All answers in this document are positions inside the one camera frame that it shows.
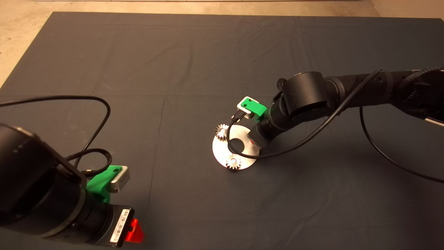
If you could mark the round metal carrier plate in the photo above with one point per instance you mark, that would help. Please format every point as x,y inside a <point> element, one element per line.
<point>222,154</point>

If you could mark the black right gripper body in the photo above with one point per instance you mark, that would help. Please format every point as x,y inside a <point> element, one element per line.
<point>263,135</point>

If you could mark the steel planetary gear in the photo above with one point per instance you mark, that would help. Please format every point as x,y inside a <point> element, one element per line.
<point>234,162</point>
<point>222,132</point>

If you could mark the silver camera box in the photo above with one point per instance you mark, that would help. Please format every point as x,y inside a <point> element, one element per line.
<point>244,110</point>
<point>119,178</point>

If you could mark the silver right camera box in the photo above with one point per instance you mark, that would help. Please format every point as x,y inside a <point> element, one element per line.
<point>244,110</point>

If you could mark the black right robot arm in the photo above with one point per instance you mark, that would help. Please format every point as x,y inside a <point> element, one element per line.
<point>347,90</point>

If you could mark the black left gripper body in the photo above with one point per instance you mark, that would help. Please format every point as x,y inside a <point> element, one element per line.
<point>119,224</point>

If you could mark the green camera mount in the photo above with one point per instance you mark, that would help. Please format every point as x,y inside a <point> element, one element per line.
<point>100,182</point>
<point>256,108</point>

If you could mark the dark grey table cloth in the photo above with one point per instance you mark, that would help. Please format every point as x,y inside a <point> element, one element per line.
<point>173,52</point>

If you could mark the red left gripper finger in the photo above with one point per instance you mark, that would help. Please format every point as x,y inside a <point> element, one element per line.
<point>135,232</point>

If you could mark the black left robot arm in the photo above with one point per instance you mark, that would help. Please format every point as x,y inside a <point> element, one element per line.
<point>38,187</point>

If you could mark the green left camera mount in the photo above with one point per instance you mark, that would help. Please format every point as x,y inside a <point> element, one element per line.
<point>100,182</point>

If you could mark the silver left camera box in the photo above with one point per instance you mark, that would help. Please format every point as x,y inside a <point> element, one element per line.
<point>119,178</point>

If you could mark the green right camera mount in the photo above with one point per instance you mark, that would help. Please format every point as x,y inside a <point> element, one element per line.
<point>256,108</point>

